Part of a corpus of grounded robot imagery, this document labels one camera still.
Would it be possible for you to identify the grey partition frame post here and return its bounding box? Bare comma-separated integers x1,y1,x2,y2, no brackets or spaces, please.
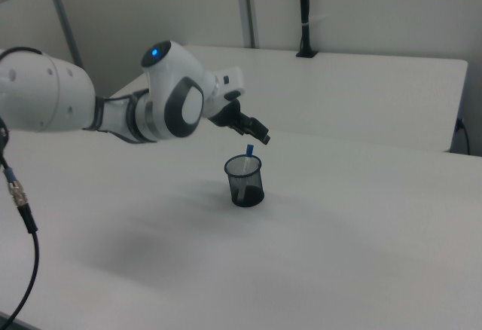
43,0,84,68
235,0,261,49

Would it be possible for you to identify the black cable with metal connector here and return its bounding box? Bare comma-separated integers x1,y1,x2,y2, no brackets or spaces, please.
0,117,41,330

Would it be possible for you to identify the blue and white marker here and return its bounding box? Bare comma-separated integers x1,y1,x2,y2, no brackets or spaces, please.
236,143,255,200

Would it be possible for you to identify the black mesh pen cup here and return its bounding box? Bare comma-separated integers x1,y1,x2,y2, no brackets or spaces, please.
224,154,266,209

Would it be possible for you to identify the black camera pole, white tie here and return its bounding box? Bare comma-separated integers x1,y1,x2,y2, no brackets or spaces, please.
294,0,319,59

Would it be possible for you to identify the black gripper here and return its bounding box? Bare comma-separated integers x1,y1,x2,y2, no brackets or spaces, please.
206,98,273,146

